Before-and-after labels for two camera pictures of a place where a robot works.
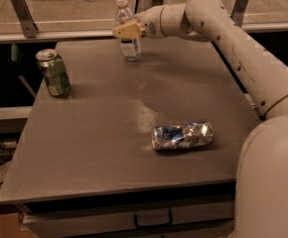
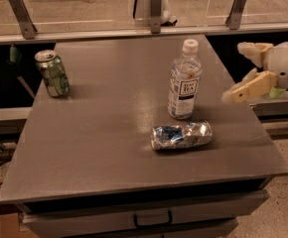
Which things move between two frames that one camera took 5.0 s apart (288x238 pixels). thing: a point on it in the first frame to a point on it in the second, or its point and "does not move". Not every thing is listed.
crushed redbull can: [171, 137] does not move
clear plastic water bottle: [124, 16] to [184, 81]
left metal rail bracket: [23, 13] does not move
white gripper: [151, 25] to [287, 67]
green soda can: [54, 70] does not move
